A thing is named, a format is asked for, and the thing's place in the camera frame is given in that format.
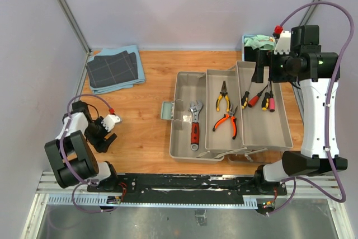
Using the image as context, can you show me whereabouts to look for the green cloth in basket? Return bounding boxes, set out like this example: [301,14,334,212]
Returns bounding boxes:
[244,35,276,50]

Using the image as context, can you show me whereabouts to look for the grey plastic tool box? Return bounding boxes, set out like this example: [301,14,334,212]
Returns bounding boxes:
[161,61,293,163]

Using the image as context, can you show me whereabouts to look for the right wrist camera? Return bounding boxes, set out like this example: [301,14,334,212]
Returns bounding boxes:
[273,25,291,55]

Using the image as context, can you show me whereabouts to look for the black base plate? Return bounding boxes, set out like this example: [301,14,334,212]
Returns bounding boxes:
[88,173,287,205]

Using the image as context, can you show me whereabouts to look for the red handled adjustable wrench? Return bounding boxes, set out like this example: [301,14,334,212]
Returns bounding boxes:
[189,101,203,151]

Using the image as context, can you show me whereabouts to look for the aluminium frame rail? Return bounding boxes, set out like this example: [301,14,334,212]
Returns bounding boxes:
[21,172,357,238]

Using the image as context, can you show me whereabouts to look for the dark grey checked cloth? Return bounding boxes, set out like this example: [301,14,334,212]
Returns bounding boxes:
[86,51,138,88]

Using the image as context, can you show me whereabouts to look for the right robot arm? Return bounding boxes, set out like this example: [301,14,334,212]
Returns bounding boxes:
[253,25,348,194]

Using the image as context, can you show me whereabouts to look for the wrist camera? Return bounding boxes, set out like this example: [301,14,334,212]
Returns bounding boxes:
[273,25,291,55]
[101,108,123,133]

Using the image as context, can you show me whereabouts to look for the blue plastic basket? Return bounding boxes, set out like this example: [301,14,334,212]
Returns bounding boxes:
[241,35,280,62]

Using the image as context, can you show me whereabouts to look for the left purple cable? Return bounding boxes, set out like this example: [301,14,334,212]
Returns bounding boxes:
[60,94,124,230]

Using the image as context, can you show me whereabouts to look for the yellow handled pliers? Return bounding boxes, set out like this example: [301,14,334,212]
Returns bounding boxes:
[215,80,231,113]

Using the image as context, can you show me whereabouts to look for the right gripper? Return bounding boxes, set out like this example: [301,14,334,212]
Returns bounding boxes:
[251,49,297,83]

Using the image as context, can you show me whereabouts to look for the pink handled screwdriver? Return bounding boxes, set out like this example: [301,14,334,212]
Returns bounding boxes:
[268,83,276,112]

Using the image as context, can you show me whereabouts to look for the orange handled pliers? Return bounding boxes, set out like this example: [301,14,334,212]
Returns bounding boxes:
[213,105,237,140]

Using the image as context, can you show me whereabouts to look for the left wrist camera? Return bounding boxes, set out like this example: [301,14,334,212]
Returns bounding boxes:
[101,108,123,133]

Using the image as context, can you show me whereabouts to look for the red handled screwdriver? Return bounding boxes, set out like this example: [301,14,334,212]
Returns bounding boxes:
[248,86,268,108]

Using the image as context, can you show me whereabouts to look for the long yellow black screwdriver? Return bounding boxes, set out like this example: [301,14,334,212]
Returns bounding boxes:
[261,82,271,111]

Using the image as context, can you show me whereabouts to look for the short yellow black screwdriver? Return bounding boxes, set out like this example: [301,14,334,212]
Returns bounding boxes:
[241,83,252,109]

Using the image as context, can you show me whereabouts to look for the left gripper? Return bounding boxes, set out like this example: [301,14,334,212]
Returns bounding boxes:
[84,116,117,153]

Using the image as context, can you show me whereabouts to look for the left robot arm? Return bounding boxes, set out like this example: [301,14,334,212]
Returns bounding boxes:
[44,101,121,193]

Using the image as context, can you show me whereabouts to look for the light blue folded cloth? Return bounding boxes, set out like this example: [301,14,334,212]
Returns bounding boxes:
[86,45,146,95]

